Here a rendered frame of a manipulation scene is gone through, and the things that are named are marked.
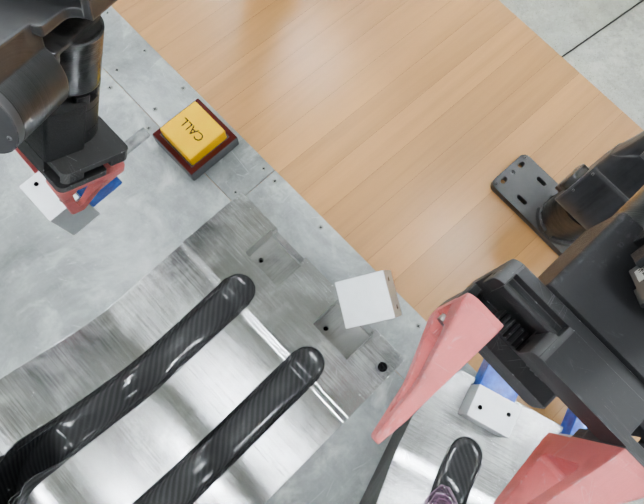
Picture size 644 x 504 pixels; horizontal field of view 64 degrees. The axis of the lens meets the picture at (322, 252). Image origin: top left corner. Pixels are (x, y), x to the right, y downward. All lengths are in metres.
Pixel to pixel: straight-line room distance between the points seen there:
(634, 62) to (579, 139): 1.28
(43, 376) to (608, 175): 0.60
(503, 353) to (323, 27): 0.63
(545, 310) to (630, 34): 1.93
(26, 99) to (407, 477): 0.49
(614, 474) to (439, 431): 0.37
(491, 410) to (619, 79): 1.57
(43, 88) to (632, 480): 0.39
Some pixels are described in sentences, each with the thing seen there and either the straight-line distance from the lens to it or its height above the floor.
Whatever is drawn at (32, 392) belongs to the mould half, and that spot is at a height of 0.92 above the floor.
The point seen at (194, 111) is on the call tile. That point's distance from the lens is 0.72.
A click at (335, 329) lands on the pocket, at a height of 0.86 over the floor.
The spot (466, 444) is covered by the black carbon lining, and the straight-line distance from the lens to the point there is 0.63.
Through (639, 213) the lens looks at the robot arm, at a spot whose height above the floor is 1.21.
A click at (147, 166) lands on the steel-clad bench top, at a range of 0.74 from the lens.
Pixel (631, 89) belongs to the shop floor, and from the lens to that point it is 2.03.
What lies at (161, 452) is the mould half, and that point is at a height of 0.90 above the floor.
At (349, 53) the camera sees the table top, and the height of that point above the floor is 0.80.
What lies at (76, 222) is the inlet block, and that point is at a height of 0.92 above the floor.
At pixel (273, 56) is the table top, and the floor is 0.80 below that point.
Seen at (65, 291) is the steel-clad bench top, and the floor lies 0.80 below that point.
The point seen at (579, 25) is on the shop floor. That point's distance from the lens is 2.09.
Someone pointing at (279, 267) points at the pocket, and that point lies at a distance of 0.60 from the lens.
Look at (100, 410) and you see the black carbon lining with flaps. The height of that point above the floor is 0.90.
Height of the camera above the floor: 1.45
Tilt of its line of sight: 75 degrees down
